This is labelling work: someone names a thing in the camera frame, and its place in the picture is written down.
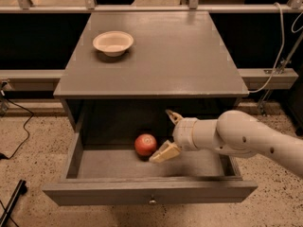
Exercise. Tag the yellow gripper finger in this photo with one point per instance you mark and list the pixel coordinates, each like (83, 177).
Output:
(168, 150)
(174, 117)

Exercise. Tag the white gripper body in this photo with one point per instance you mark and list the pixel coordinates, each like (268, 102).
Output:
(185, 134)

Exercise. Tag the red apple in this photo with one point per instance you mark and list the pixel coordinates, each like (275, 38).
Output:
(145, 144)

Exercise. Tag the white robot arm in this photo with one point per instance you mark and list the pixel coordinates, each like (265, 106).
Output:
(233, 133)

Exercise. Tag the metal drawer knob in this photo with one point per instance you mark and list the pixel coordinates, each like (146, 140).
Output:
(152, 201)

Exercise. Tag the open grey top drawer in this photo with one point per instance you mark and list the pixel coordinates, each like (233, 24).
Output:
(103, 169)

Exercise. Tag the grey wooden cabinet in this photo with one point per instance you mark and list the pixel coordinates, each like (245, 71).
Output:
(175, 54)

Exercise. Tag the black stand leg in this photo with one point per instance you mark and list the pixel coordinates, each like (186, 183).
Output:
(20, 190)

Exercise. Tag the metal railing frame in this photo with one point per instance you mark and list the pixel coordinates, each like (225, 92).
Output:
(94, 3)

